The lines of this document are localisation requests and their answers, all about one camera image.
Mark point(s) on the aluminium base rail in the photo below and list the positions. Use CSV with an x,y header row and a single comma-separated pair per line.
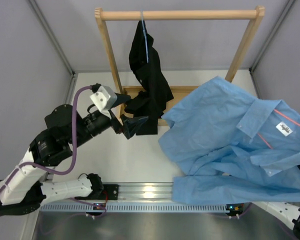
x,y
127,191

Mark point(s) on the light blue shirt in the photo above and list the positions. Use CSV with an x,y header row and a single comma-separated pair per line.
x,y
212,137

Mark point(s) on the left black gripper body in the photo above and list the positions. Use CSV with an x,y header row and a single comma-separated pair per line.
x,y
95,125

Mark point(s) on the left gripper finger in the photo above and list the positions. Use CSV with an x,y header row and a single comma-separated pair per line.
x,y
130,125
120,99

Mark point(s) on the blue wire hanger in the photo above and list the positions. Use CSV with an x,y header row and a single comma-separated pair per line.
x,y
145,36

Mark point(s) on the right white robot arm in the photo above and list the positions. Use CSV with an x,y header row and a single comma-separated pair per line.
x,y
279,192

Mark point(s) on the slotted cable duct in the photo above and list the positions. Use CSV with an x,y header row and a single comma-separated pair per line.
x,y
136,207

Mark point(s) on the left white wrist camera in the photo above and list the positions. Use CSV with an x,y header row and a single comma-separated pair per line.
x,y
103,98

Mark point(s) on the pink wire hanger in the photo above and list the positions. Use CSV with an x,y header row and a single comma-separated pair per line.
x,y
284,128

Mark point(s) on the black shirt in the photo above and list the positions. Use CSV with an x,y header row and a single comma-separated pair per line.
x,y
152,100

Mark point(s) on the wooden clothes rack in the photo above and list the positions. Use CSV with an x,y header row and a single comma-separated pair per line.
x,y
254,18

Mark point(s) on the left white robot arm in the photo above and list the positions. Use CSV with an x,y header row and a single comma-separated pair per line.
x,y
54,150

